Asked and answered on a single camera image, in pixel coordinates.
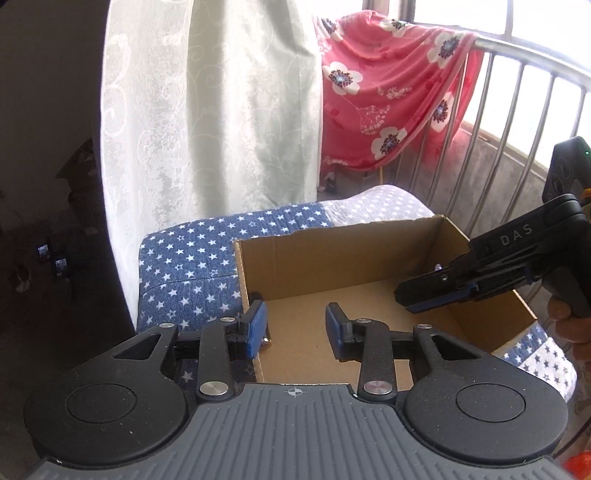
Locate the person's right hand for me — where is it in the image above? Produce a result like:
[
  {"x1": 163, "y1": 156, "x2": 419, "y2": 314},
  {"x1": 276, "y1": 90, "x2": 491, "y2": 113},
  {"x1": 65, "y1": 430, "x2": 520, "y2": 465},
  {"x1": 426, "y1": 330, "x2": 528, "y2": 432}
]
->
[{"x1": 548, "y1": 297, "x2": 591, "y2": 369}]

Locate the red floral blanket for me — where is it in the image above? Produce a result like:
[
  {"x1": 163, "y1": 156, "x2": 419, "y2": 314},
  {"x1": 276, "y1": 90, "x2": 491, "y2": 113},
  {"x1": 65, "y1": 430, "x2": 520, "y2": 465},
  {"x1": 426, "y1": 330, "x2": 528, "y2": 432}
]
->
[{"x1": 315, "y1": 11, "x2": 484, "y2": 176}]

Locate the brown cardboard box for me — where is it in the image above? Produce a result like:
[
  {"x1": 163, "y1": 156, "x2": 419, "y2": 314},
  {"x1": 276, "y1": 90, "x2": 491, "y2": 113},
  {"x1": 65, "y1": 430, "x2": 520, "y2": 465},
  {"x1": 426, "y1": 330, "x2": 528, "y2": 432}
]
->
[{"x1": 235, "y1": 216, "x2": 536, "y2": 386}]

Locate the white lace curtain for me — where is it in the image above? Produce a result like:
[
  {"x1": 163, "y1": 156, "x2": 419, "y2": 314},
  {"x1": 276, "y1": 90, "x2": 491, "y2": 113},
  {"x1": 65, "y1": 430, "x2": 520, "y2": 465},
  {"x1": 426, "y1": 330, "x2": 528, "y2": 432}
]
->
[{"x1": 99, "y1": 1, "x2": 322, "y2": 319}]

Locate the metal window railing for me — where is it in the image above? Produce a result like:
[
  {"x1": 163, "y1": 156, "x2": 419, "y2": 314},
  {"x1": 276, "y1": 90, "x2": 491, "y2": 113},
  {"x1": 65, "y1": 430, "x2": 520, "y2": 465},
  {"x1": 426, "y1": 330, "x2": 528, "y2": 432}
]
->
[{"x1": 359, "y1": 0, "x2": 591, "y2": 241}]

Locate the blue star-patterned cushion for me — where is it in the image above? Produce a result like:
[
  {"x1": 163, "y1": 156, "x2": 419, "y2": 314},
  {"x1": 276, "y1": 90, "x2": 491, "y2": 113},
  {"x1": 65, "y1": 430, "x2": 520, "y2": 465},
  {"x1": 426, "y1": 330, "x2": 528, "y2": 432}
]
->
[{"x1": 138, "y1": 185, "x2": 577, "y2": 398}]

